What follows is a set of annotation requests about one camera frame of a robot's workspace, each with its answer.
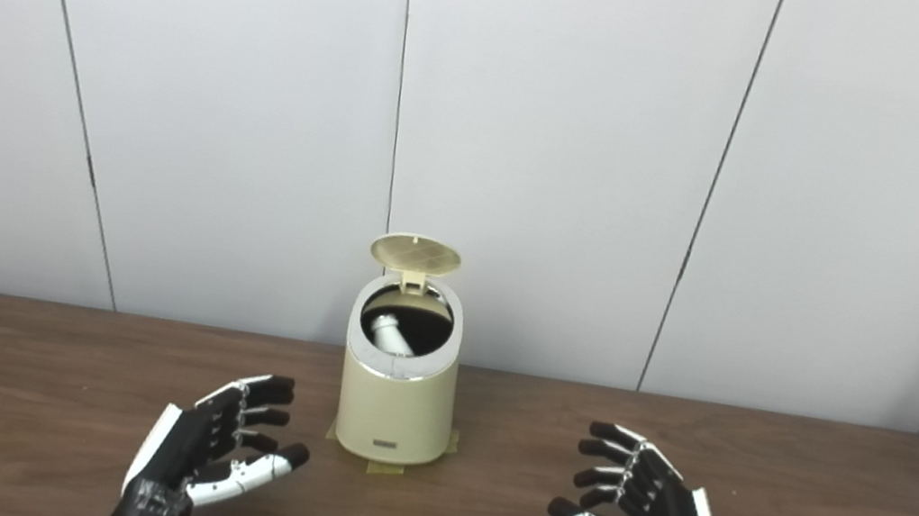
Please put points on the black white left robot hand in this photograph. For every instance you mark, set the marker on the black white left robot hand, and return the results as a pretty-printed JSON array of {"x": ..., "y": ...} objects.
[{"x": 181, "y": 444}]

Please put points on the cream-colored bin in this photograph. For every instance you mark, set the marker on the cream-colored bin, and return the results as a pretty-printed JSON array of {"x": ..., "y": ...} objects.
[{"x": 395, "y": 412}]

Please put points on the small white plastic bottle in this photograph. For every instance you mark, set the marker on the small white plastic bottle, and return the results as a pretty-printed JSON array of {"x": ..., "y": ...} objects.
[{"x": 395, "y": 338}]

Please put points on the round cream bin lid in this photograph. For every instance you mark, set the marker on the round cream bin lid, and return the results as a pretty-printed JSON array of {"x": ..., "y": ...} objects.
[{"x": 416, "y": 253}]

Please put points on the yellow tape piece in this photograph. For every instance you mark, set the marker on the yellow tape piece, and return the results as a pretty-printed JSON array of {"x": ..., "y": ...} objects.
[
  {"x": 385, "y": 469},
  {"x": 452, "y": 442},
  {"x": 331, "y": 432}
]

